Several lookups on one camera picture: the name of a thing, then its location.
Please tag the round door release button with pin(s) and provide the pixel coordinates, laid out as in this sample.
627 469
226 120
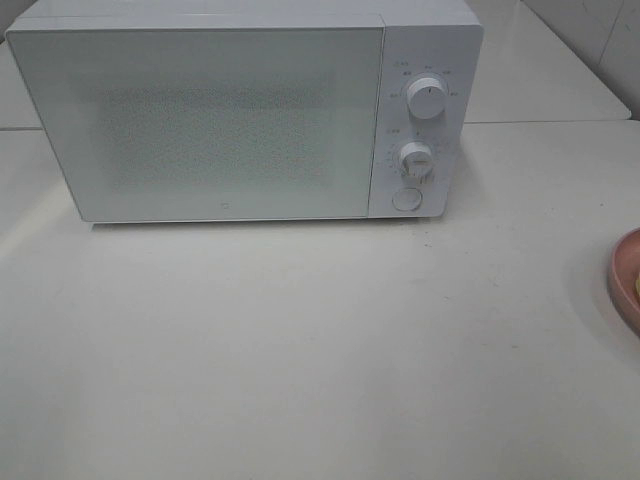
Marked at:
407 199

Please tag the pink round plate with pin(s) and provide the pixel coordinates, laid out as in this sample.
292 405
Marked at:
622 269

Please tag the white lower timer knob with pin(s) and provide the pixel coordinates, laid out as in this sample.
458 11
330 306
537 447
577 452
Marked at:
415 160

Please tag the white upper power knob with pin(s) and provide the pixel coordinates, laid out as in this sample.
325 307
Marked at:
426 97

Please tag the white microwave oven body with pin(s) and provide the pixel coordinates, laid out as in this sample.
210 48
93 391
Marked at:
441 38

